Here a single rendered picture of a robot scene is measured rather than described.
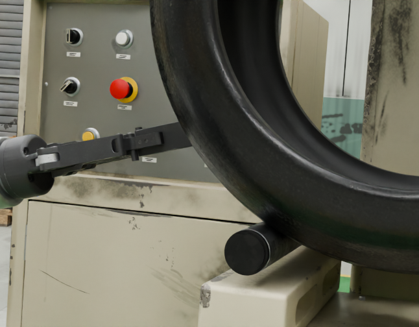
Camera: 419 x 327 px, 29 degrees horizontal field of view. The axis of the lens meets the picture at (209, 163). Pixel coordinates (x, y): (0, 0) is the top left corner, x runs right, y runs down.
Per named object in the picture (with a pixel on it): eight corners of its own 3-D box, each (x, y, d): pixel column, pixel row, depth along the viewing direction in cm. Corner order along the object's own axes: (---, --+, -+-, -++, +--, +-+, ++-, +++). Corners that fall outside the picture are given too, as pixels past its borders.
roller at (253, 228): (294, 233, 113) (296, 201, 113) (326, 237, 111) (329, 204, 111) (220, 273, 80) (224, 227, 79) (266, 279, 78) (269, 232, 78)
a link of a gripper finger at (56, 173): (50, 145, 97) (44, 145, 96) (135, 126, 93) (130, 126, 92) (56, 176, 97) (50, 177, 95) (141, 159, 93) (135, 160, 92)
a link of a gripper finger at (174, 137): (136, 130, 94) (133, 130, 93) (192, 119, 92) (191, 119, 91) (141, 156, 94) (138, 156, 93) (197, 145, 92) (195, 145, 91)
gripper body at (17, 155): (-12, 139, 95) (58, 124, 92) (25, 139, 103) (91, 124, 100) (-1, 202, 95) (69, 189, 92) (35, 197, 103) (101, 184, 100)
